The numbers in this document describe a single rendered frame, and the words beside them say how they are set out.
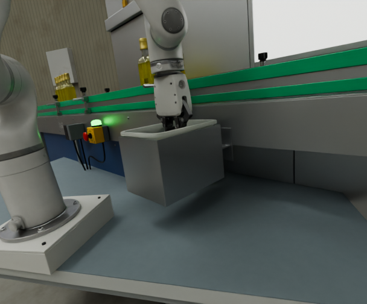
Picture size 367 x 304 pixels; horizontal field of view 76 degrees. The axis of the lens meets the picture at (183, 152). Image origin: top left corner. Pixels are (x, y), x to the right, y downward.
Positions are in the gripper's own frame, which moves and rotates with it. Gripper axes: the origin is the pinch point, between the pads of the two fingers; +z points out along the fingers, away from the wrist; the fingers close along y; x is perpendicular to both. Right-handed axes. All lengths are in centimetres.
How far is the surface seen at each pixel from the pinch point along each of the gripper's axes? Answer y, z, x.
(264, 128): -16.5, 0.9, -16.5
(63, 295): 96, 99, 24
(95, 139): 52, 4, 2
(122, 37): 80, -46, -34
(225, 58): 8.0, -21.4, -33.7
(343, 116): -33.8, -2.0, -17.1
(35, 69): 494, -92, -75
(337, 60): -31.8, -13.3, -18.9
